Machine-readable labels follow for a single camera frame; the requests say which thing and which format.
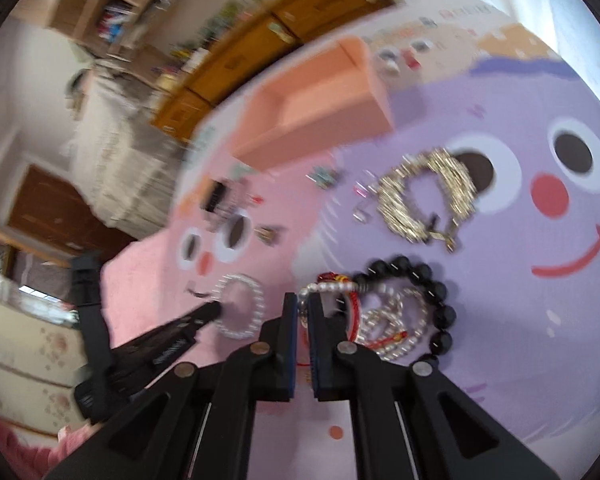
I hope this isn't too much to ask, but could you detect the pink strap smart watch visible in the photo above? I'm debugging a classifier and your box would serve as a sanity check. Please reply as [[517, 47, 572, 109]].
[[200, 178, 262, 221]]

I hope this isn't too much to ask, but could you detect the wooden bookshelf hutch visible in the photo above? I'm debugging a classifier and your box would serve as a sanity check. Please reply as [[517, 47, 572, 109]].
[[44, 0, 211, 61]]

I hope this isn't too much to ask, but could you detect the white lace covered furniture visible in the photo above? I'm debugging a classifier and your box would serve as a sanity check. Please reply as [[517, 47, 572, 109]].
[[62, 67, 184, 240]]

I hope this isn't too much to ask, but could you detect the pink gem ring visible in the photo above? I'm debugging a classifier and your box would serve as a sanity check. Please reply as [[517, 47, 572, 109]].
[[350, 169, 382, 226]]

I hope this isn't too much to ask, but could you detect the white pearl bracelet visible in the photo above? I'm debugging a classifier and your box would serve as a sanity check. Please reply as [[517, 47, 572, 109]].
[[212, 272, 266, 340]]

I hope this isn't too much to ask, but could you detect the black bead bracelet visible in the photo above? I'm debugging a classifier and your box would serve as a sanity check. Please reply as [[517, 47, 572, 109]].
[[352, 253, 458, 369]]

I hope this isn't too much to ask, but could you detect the grey flower brooch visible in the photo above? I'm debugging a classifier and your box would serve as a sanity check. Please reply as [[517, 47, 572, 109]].
[[254, 224, 285, 246]]

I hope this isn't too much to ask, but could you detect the pink fluffy blanket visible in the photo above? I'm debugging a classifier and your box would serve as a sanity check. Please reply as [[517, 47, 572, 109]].
[[0, 419, 102, 479]]

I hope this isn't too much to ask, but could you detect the wooden desk with drawers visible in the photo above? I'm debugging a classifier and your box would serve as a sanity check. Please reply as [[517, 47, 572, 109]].
[[150, 0, 396, 142]]

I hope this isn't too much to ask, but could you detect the gold leaf bracelet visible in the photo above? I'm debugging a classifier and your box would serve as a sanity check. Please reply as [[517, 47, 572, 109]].
[[377, 146, 481, 254]]

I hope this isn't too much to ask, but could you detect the teal flower earring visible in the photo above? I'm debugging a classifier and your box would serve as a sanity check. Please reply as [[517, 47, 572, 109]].
[[306, 166, 340, 190]]

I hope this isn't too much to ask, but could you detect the cartoon printed table cloth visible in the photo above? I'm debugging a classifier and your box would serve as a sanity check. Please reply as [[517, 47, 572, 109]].
[[105, 0, 600, 479]]

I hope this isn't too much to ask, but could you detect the red string charm bracelet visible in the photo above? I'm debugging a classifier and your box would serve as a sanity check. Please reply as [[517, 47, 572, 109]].
[[299, 270, 412, 369]]

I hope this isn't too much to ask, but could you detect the peach plastic tray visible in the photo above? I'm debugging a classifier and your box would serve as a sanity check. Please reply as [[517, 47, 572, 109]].
[[232, 36, 393, 171]]

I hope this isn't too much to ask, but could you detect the small pearl multi-strand bracelet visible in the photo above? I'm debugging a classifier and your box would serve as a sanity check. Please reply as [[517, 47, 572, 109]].
[[299, 278, 432, 363]]

